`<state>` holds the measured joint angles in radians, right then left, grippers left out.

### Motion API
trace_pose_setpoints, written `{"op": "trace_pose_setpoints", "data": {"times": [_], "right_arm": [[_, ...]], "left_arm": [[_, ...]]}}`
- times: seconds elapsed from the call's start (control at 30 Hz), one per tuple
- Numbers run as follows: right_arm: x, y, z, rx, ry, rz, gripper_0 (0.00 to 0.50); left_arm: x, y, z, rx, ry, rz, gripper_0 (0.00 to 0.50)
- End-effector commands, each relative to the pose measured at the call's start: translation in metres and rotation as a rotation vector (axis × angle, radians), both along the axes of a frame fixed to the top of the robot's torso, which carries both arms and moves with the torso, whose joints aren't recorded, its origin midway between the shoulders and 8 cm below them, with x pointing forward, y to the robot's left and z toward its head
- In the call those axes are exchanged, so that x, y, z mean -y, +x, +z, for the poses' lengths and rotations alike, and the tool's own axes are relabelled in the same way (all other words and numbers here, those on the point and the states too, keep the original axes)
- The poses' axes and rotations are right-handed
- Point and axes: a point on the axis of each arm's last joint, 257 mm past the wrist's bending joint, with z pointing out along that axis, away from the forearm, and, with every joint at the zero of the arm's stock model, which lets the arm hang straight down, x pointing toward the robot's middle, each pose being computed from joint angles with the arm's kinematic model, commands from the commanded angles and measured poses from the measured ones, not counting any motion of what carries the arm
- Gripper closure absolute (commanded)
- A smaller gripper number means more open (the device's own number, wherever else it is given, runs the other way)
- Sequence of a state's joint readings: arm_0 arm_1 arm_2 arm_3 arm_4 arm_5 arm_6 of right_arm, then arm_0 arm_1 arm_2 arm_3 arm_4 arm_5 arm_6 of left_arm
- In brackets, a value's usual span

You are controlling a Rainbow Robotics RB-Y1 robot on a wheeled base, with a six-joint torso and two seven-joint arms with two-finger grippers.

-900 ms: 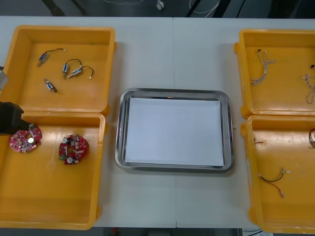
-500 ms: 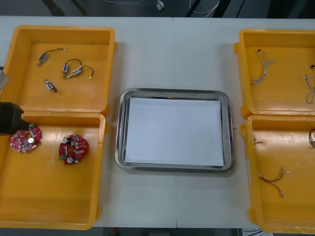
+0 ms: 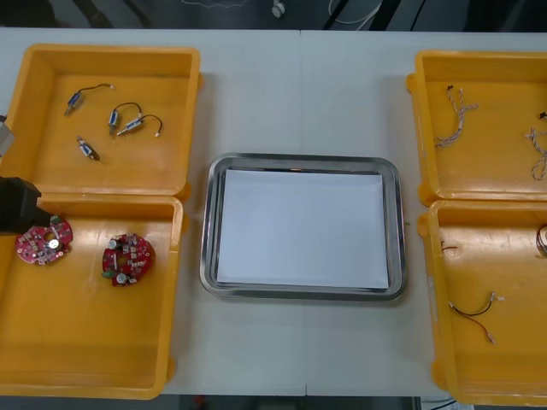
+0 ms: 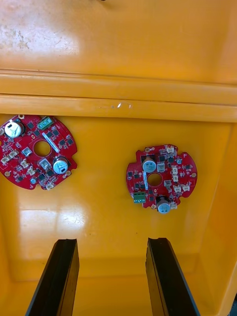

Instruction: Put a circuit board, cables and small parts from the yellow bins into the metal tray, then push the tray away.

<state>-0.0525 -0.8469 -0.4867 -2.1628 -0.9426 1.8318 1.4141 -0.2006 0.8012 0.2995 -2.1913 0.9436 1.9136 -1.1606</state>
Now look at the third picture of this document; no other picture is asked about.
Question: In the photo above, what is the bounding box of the red black green-yellow wire harness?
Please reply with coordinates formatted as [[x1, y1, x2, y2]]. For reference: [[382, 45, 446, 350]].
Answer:
[[447, 291, 506, 346]]

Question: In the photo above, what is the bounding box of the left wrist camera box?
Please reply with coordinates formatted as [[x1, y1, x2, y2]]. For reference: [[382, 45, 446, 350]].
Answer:
[[0, 114, 16, 160]]

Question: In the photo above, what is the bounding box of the white paper sheet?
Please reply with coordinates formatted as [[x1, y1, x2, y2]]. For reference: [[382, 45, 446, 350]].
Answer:
[[215, 168, 391, 294]]

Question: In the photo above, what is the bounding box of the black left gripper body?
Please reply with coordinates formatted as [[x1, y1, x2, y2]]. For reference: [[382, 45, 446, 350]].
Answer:
[[0, 177, 42, 237]]

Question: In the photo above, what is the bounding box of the steel tray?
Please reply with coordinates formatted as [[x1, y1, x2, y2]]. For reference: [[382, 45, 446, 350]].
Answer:
[[198, 152, 408, 302]]

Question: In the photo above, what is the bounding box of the yellow-orange plastic bin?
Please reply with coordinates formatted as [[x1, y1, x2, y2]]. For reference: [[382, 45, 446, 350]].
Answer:
[[416, 199, 547, 406], [0, 192, 189, 401], [405, 49, 547, 204], [0, 42, 203, 202]]

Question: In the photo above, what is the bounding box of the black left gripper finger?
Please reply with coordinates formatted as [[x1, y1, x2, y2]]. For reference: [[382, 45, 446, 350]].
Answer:
[[33, 208, 59, 227]]

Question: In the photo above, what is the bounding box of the blue-white twisted wire harness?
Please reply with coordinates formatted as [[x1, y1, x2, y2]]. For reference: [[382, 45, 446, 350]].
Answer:
[[524, 109, 547, 180], [433, 85, 479, 149]]

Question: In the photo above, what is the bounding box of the round red circuit board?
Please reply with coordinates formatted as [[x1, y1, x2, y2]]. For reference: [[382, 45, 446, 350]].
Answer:
[[15, 214, 74, 267], [101, 231, 157, 288]]

